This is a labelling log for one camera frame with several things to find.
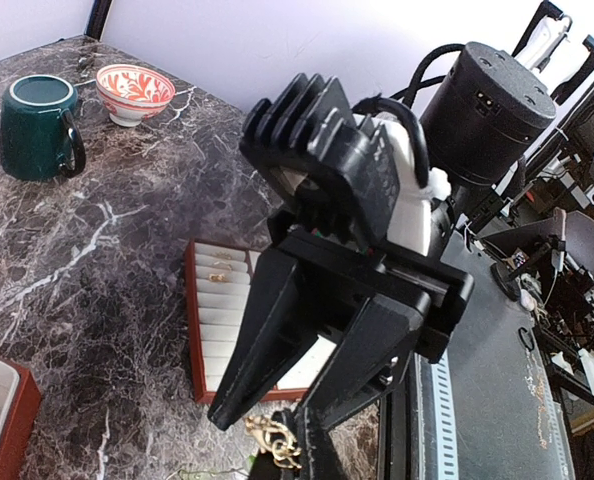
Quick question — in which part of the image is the right black frame post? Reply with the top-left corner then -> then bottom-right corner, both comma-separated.
84,0 -> 113,40

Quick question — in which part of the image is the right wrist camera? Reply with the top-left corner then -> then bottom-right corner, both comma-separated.
239,73 -> 451,256

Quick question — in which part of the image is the white slotted cable duct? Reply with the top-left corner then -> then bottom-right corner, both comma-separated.
431,352 -> 459,480

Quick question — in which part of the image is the gold chain bracelet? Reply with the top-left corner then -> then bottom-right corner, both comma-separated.
244,413 -> 303,471

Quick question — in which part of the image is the red jewelry tray insert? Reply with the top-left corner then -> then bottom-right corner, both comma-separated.
183,239 -> 338,405

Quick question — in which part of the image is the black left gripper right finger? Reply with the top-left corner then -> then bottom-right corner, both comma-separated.
296,400 -> 347,480

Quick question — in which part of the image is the red white patterned bowl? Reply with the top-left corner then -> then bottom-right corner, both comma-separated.
96,64 -> 176,128

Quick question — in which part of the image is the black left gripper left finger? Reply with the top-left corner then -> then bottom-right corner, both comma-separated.
248,453 -> 282,480

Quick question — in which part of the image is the dark green mug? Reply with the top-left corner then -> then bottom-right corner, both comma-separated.
0,74 -> 87,181

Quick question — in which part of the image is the red jewelry box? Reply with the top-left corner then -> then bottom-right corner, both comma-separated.
0,357 -> 41,479

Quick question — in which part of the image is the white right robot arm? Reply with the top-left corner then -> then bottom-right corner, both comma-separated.
208,1 -> 594,430

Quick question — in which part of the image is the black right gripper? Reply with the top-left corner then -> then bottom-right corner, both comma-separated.
208,209 -> 475,431

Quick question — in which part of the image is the black front table rail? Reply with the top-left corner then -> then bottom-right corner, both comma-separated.
376,355 -> 425,480

